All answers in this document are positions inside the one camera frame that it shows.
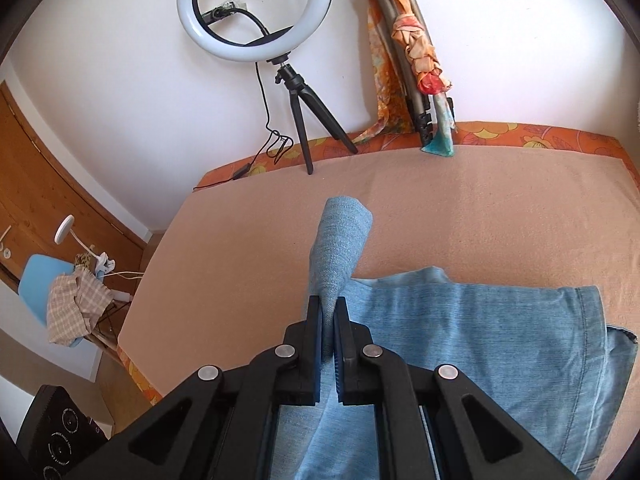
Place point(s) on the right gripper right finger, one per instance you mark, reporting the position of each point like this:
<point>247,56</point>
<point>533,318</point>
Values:
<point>432,424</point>

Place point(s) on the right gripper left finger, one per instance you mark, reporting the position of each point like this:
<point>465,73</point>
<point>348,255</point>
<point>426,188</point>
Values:
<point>219,424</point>

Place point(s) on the blue denim pants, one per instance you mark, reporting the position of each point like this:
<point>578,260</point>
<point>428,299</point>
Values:
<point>546,356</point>

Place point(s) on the black device with circles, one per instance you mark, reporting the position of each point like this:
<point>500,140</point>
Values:
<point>56,435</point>

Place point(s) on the beige checked cloth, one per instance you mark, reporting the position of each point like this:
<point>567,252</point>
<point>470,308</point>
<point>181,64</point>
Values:
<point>75,304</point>

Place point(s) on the white desk lamp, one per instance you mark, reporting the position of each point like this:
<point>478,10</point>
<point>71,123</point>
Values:
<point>101,265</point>

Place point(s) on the blue chair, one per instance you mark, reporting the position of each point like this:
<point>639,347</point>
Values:
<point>38,275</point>

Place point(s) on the wooden door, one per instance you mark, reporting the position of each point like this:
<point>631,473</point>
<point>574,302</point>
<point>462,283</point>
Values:
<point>37,194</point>

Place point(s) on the orange floral bed sheet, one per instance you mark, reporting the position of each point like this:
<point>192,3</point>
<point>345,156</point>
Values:
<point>508,134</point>

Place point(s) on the orange floral scarf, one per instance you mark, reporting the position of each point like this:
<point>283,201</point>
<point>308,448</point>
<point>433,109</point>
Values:
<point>393,110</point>

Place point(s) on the folded silver tripod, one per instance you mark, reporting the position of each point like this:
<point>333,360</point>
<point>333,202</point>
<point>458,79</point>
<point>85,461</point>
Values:
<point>408,42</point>

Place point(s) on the white ring light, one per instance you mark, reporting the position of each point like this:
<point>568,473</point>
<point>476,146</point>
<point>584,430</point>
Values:
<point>248,31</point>

